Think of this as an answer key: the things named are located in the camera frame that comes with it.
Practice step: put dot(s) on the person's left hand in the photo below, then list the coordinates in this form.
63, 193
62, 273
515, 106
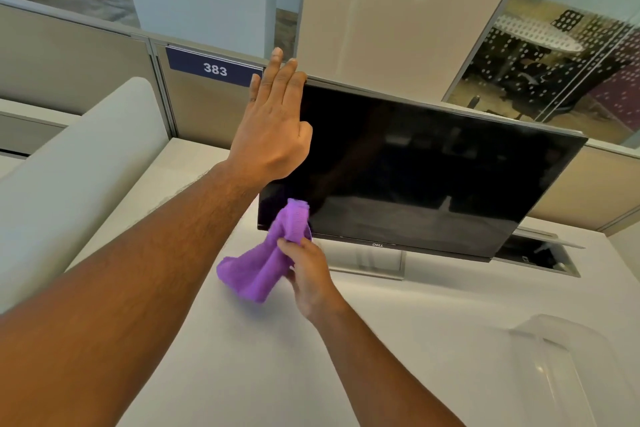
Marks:
270, 141

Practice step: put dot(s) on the person's right hand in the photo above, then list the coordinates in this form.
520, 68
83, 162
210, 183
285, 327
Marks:
312, 281

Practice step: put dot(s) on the purple microfibre cloth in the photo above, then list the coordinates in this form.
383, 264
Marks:
255, 271

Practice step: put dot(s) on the black monitor with silver stand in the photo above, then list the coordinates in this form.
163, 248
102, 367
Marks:
425, 176

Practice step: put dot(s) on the person's left forearm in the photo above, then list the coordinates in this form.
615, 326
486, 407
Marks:
110, 301

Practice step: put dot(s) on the person's right forearm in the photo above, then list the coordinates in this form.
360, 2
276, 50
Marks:
390, 376

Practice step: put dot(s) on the beige partition panel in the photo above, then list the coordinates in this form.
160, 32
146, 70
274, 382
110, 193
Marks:
70, 56
200, 111

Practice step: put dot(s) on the blue number sign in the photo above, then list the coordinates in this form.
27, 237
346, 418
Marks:
200, 66

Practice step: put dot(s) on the white desk divider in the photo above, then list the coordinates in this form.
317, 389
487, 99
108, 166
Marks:
75, 176
627, 254

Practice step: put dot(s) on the clear plastic container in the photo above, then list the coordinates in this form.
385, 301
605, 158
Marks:
565, 336

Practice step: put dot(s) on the black office chair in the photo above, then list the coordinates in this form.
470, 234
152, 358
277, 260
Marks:
530, 76

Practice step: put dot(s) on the round white table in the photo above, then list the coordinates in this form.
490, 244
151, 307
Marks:
540, 34

